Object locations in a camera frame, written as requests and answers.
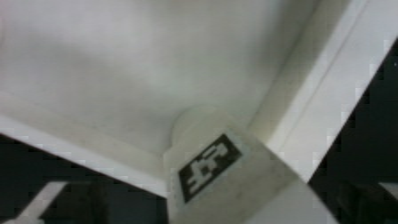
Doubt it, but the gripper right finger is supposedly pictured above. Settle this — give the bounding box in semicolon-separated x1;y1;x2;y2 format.
336;182;398;224

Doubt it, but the white table leg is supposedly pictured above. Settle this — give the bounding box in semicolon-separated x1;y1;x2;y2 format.
164;106;340;224

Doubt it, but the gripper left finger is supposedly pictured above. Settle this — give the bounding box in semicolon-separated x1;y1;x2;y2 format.
0;181;111;224

